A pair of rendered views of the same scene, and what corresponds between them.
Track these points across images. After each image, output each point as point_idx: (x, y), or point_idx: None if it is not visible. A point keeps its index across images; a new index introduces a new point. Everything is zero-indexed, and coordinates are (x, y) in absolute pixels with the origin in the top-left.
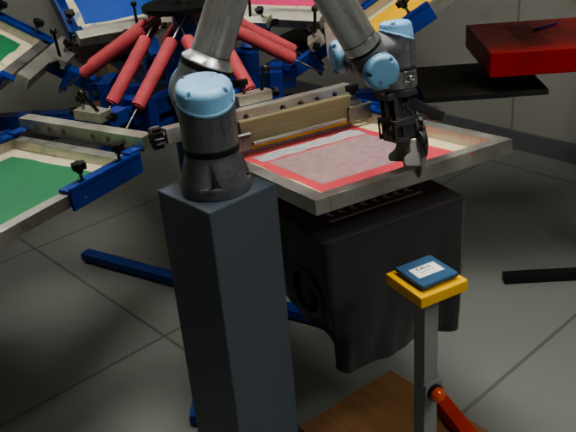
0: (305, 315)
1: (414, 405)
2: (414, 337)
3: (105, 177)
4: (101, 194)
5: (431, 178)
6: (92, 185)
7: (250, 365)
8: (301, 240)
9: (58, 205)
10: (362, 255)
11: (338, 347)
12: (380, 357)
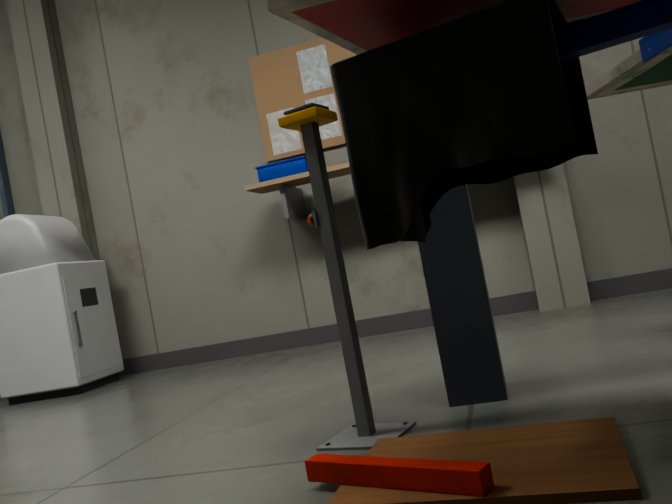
0: (465, 180)
1: (339, 238)
2: (326, 169)
3: (664, 30)
4: (661, 48)
5: (324, 38)
6: (653, 38)
7: None
8: None
9: (636, 55)
10: None
11: (423, 204)
12: (412, 238)
